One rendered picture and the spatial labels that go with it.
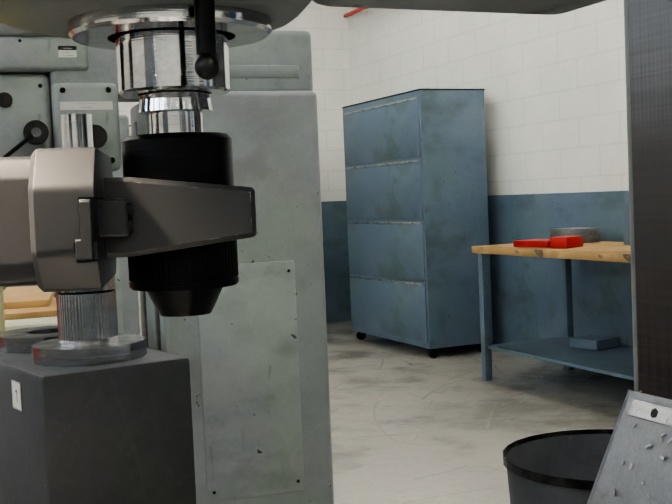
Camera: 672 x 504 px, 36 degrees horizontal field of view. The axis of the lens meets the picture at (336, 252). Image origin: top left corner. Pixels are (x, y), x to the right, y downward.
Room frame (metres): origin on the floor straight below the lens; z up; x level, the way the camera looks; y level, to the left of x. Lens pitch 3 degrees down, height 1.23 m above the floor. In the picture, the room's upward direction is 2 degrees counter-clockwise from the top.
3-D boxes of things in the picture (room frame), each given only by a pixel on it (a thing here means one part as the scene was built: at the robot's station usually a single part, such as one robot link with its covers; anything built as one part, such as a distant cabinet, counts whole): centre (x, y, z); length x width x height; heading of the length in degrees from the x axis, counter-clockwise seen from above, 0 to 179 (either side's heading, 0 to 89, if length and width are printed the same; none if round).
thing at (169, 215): (0.42, 0.06, 1.23); 0.06 x 0.02 x 0.03; 98
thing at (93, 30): (0.45, 0.07, 1.31); 0.09 x 0.09 x 0.01
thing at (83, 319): (0.83, 0.20, 1.16); 0.05 x 0.05 x 0.06
